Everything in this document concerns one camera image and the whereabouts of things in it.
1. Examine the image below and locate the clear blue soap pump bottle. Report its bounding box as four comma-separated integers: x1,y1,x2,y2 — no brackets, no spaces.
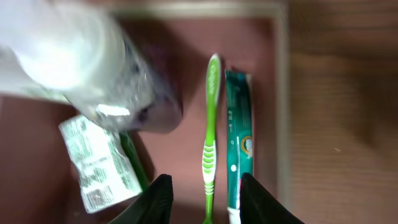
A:
1,1,182,133

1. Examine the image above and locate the green white toothbrush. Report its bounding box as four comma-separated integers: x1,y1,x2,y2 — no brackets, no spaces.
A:
201,54,222,224

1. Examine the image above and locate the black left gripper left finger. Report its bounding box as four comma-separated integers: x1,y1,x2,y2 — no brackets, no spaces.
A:
109,174,174,224

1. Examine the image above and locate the red green toothpaste tube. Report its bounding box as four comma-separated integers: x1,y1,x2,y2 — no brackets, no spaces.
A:
225,70,254,224

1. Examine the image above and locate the white box with pink interior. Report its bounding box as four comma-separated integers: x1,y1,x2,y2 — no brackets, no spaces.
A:
1,1,291,223

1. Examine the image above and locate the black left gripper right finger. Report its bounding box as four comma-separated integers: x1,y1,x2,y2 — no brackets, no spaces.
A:
239,173,304,224

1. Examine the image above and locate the green white labelled packet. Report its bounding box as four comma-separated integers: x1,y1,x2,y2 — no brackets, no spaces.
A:
58,115,150,213

